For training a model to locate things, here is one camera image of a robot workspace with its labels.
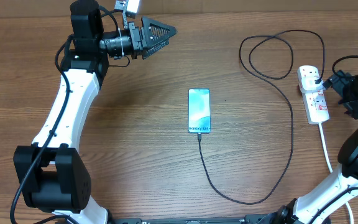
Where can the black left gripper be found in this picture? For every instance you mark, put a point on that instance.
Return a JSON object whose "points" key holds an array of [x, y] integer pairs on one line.
{"points": [[148, 38]]}

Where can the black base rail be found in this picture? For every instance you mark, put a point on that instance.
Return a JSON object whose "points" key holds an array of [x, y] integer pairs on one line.
{"points": [[248, 219]]}

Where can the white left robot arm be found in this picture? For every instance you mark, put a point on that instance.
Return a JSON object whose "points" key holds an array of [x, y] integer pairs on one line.
{"points": [[52, 176]]}

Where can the white charger plug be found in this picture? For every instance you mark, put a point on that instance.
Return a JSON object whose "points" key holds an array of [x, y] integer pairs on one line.
{"points": [[310, 85]]}

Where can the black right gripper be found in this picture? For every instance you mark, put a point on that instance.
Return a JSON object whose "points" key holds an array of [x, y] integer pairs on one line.
{"points": [[357, 107]]}

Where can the Galaxy S24 smartphone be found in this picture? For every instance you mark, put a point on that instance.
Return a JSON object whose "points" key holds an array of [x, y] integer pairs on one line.
{"points": [[199, 111]]}

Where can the white power strip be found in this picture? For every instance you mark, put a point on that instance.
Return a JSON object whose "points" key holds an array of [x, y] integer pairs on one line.
{"points": [[315, 103]]}

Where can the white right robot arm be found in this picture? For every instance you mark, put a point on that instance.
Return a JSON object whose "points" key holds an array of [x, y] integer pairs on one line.
{"points": [[341, 185]]}

